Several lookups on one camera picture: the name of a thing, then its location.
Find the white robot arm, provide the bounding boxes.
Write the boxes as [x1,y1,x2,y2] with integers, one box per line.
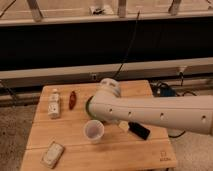
[87,78,213,136]

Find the green bowl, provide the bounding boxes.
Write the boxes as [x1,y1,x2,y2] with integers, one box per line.
[85,96,95,119]

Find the black smartphone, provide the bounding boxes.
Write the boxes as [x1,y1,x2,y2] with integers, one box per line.
[128,122,150,140]

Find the white plastic bottle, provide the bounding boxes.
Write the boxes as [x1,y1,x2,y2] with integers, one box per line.
[48,89,60,119]

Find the blue power adapter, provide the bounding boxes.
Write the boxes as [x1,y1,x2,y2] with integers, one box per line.
[157,87,176,97]

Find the white wrapped packet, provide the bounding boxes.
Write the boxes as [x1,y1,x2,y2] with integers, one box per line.
[41,141,65,169]

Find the black floor cables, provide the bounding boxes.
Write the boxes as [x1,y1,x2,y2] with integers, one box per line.
[150,71,201,139]

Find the black hanging cable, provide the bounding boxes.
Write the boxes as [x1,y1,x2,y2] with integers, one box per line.
[111,9,141,81]

